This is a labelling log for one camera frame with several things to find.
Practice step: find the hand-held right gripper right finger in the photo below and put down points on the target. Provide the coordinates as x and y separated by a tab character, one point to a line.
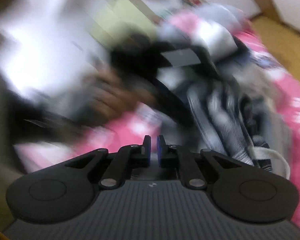
161	152

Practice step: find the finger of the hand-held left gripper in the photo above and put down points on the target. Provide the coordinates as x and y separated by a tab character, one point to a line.
170	100

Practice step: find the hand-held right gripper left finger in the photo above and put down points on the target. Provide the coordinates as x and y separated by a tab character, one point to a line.
147	152

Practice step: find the black white plaid garment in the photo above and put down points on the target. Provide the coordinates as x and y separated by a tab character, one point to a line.
215	110

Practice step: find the person's left hand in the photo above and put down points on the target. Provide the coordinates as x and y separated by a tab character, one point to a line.
115	100

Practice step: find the pink floral bed sheet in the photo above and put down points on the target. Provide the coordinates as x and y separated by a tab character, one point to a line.
130	125

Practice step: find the pink grey floral quilt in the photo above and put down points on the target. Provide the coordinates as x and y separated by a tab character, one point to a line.
215	17

